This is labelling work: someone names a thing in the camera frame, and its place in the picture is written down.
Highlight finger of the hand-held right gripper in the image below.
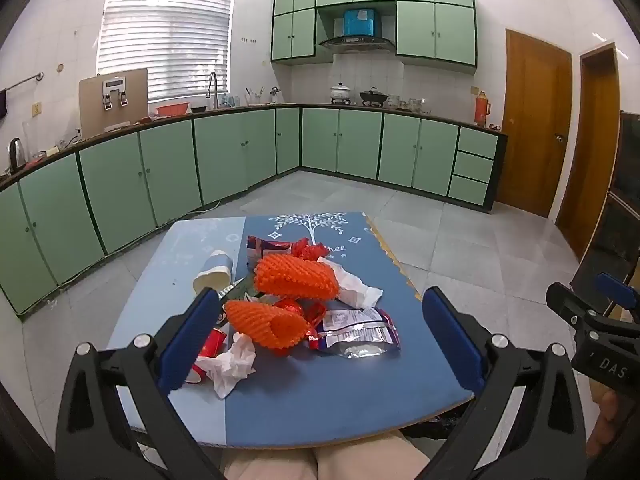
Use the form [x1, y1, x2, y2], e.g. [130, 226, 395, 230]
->
[594, 272, 640, 322]
[546, 282, 621, 348]

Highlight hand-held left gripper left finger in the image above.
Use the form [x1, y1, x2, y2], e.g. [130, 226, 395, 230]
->
[56, 287, 226, 480]

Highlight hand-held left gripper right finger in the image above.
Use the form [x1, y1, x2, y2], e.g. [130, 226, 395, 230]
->
[421, 286, 587, 480]

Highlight red paper cup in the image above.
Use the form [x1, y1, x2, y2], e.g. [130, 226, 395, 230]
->
[187, 327, 227, 385]

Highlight white tissue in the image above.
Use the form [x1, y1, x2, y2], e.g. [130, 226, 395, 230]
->
[205, 332, 257, 400]
[320, 255, 383, 308]

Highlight orange foam fruit net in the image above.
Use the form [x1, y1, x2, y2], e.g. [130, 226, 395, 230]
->
[222, 299, 310, 358]
[252, 253, 341, 302]

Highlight green snack wrapper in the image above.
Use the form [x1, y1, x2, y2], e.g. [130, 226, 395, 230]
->
[216, 276, 261, 306]

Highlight blue and white paper cup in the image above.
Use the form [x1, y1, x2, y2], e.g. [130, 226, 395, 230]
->
[192, 250, 234, 295]

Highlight purple silver snack wrapper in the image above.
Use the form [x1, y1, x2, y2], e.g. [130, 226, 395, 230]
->
[246, 235, 292, 267]
[309, 307, 402, 359]

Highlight person's right hand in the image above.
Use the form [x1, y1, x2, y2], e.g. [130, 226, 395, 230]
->
[586, 390, 640, 462]

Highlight black cabinet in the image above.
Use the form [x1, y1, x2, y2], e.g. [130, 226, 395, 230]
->
[570, 110, 640, 321]

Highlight light blue table cover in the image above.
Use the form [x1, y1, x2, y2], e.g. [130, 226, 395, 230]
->
[106, 217, 247, 448]

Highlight blue tree-print table mat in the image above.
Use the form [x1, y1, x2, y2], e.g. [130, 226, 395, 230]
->
[224, 211, 476, 448]

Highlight green base cabinets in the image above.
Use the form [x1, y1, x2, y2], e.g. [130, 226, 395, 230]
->
[0, 105, 508, 316]

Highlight person's beige trousers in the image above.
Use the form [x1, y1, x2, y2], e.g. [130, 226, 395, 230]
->
[222, 431, 432, 480]

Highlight wooden door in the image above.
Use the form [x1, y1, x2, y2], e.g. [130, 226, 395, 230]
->
[492, 28, 573, 218]

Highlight red thermos flask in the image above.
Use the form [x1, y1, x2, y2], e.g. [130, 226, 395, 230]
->
[474, 91, 492, 127]

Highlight row of glass jars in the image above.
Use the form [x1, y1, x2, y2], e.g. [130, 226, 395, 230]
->
[387, 95, 433, 113]

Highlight steel electric kettle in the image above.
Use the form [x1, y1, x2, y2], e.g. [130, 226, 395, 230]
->
[7, 137, 28, 173]

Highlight white window blind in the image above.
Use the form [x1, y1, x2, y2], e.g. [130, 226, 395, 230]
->
[96, 0, 236, 103]

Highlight range hood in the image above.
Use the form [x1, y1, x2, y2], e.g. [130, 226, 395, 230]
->
[319, 35, 396, 53]

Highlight wooden door frame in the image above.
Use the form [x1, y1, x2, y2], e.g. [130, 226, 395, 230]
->
[555, 42, 621, 261]

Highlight wall towel bar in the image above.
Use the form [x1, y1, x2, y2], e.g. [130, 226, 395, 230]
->
[0, 72, 45, 92]

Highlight green wall cabinets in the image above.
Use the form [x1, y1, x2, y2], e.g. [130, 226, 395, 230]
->
[270, 0, 478, 68]

